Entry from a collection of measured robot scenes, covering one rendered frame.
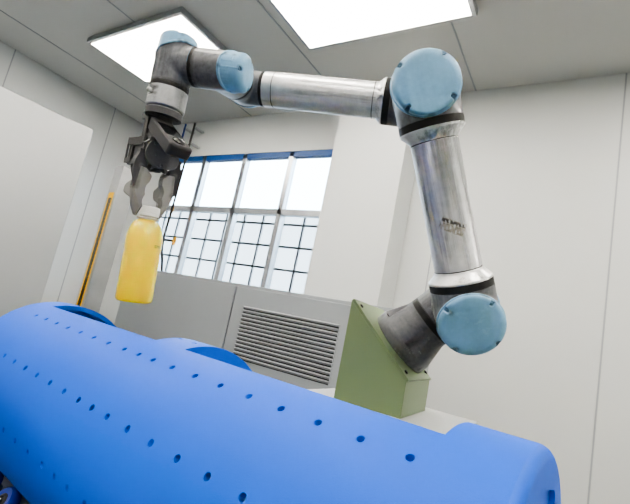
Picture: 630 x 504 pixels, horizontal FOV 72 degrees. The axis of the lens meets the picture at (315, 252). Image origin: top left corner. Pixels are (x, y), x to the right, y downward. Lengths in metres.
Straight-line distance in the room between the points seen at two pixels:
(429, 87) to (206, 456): 0.63
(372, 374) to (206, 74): 0.67
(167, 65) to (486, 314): 0.74
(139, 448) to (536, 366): 2.96
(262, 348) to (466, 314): 1.82
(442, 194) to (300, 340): 1.68
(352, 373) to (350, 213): 2.67
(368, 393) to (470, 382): 2.43
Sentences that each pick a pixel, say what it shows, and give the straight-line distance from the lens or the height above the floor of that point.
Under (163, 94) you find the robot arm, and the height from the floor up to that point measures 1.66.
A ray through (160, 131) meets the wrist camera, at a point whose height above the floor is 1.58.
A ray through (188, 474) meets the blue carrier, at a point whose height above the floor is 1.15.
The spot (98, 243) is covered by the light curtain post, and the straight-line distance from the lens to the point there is 1.66.
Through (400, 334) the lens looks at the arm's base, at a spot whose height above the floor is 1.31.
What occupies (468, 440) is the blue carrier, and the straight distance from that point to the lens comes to 0.38.
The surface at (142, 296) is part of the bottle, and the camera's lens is 0.87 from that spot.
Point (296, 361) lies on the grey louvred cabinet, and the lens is 2.36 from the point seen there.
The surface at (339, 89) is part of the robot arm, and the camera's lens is 0.96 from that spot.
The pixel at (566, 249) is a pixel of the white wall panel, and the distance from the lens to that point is 3.36.
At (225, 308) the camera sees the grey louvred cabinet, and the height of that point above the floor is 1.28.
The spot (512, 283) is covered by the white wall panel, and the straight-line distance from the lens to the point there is 3.33.
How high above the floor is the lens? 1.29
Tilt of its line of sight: 9 degrees up
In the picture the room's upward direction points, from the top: 12 degrees clockwise
